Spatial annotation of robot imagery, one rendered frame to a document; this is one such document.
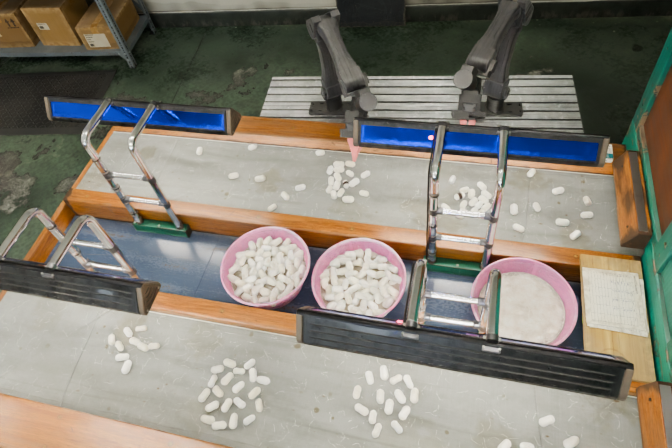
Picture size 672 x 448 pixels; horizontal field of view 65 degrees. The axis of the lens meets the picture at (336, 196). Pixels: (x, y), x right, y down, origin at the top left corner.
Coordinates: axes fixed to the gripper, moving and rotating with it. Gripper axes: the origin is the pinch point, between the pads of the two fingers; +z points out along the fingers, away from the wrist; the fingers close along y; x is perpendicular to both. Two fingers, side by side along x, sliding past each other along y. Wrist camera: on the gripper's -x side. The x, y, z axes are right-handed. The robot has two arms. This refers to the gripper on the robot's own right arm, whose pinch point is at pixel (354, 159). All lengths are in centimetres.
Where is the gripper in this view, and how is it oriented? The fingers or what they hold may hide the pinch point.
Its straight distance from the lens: 170.2
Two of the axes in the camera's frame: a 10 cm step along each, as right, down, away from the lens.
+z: -1.0, 9.9, 0.7
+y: 9.7, 1.1, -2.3
